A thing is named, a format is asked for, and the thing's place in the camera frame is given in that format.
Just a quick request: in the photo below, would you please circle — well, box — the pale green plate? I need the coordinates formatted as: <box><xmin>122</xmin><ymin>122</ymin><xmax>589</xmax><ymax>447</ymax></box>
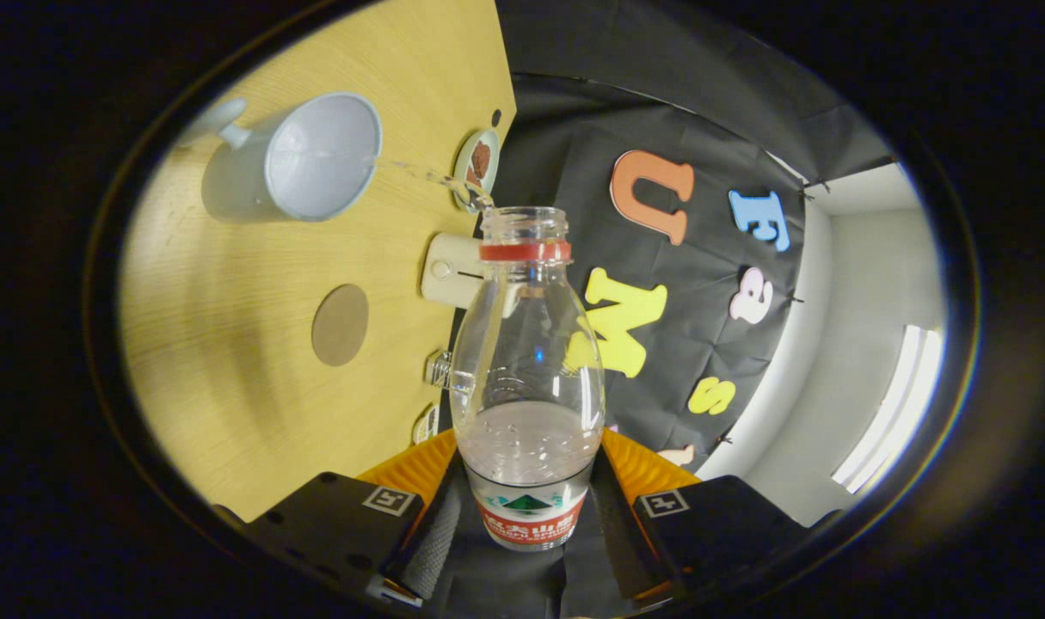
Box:
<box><xmin>452</xmin><ymin>128</ymin><xmax>501</xmax><ymax>213</ymax></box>

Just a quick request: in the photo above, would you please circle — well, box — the large ceiling light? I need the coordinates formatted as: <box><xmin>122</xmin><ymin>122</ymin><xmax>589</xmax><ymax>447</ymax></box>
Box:
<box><xmin>832</xmin><ymin>325</ymin><xmax>944</xmax><ymax>495</ymax></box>

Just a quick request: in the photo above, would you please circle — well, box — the clear plastic juice bottle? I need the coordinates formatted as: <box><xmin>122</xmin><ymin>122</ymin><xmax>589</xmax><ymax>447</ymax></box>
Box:
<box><xmin>449</xmin><ymin>206</ymin><xmax>607</xmax><ymax>551</ymax></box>

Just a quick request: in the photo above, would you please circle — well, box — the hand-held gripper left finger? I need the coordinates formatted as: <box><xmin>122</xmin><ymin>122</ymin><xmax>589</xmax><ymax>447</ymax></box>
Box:
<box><xmin>247</xmin><ymin>430</ymin><xmax>464</xmax><ymax>607</ymax></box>

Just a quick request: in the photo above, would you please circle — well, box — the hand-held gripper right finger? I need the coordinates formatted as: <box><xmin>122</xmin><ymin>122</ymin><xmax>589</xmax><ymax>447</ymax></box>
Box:
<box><xmin>591</xmin><ymin>427</ymin><xmax>841</xmax><ymax>603</ymax></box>

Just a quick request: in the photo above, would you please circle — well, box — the wooden table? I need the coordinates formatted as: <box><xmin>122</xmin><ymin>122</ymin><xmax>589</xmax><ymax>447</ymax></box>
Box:
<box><xmin>118</xmin><ymin>0</ymin><xmax>519</xmax><ymax>524</ymax></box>

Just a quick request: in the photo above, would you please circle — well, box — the round brown coaster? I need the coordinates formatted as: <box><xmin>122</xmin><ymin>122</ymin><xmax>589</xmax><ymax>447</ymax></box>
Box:
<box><xmin>310</xmin><ymin>284</ymin><xmax>370</xmax><ymax>368</ymax></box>

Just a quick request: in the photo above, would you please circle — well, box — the white cup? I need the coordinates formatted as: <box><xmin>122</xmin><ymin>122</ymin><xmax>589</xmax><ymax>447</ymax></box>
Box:
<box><xmin>174</xmin><ymin>92</ymin><xmax>384</xmax><ymax>223</ymax></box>

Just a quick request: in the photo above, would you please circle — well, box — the cream toaster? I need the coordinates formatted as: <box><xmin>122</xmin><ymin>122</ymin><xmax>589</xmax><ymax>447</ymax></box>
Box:
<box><xmin>421</xmin><ymin>232</ymin><xmax>489</xmax><ymax>310</ymax></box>

